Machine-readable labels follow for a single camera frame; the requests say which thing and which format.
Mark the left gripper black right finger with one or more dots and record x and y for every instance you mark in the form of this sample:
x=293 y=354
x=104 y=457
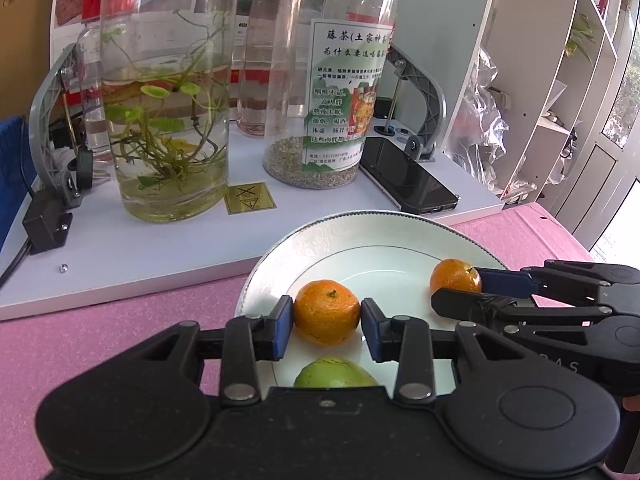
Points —
x=413 y=345

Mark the white shelving unit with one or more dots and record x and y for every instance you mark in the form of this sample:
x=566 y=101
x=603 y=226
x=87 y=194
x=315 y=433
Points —
x=534 y=43

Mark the white platform board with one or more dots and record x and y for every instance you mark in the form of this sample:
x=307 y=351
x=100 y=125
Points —
x=110 y=255

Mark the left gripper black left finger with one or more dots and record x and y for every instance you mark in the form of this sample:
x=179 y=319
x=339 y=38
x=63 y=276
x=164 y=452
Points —
x=239 y=346

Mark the gold warning sticker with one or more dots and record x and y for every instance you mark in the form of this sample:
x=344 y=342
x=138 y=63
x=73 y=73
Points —
x=248 y=197

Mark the small mandarin orange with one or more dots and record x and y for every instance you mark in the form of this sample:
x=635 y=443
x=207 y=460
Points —
x=455 y=274
x=326 y=313

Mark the red-capped clear bottle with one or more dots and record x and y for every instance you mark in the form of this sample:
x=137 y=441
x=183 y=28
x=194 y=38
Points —
x=90 y=71

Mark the slim clear bottle behind jar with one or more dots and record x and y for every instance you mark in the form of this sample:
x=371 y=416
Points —
x=255 y=72

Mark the pink tablecloth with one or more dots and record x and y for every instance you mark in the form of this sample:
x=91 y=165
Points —
x=38 y=354

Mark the tall glass vase with plant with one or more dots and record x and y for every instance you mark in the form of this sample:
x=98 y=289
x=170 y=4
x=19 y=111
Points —
x=166 y=84

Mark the black smartphone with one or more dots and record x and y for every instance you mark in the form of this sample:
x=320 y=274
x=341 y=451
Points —
x=406 y=182

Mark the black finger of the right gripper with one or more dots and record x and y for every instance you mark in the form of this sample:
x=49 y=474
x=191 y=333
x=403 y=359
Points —
x=498 y=311
x=520 y=279

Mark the cardboard box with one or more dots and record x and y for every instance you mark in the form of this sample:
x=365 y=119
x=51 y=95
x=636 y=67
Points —
x=24 y=52

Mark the white round plate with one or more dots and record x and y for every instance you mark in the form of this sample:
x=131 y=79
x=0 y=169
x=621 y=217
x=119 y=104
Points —
x=386 y=256

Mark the crumpled plastic wrap on shelf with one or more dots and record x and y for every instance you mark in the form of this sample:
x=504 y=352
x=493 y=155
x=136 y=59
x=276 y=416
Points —
x=475 y=141

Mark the large oblong green fruit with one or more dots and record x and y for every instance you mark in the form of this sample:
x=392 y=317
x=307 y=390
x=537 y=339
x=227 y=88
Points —
x=330 y=373

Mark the blue power box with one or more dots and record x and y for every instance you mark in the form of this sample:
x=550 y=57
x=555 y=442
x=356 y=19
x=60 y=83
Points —
x=15 y=163

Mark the black adapter block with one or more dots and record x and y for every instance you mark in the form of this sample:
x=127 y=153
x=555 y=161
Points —
x=46 y=222

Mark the clear plastic jar with label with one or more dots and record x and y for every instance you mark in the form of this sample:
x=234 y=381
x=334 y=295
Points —
x=328 y=58

